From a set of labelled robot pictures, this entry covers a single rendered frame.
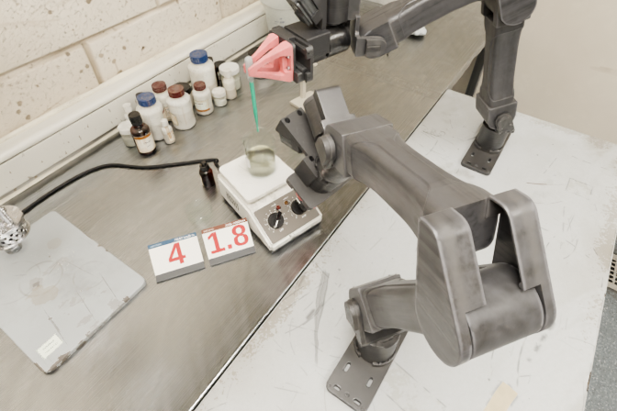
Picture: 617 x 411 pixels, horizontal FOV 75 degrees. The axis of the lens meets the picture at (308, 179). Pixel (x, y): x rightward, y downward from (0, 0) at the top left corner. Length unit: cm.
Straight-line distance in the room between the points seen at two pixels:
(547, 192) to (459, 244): 74
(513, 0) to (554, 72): 129
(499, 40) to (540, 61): 120
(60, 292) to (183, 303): 22
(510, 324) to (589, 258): 61
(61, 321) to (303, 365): 42
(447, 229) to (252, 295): 51
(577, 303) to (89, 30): 115
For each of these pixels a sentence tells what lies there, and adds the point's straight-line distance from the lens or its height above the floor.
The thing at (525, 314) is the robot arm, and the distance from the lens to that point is 37.
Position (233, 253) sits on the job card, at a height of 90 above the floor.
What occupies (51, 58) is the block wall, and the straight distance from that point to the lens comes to 108.
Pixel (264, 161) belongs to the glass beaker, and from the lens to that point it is 78.
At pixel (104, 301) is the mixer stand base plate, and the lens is 82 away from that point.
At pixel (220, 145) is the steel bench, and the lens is 104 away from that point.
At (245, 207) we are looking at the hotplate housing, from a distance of 80.
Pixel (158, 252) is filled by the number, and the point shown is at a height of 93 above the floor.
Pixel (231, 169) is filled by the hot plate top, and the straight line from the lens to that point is 84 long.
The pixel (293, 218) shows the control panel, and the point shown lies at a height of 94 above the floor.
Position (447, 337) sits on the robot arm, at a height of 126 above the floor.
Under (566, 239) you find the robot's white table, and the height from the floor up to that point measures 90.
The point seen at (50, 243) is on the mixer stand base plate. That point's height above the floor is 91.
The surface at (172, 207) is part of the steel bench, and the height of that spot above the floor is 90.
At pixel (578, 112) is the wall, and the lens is 217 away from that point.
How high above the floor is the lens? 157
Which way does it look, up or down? 46 degrees down
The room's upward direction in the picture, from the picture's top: straight up
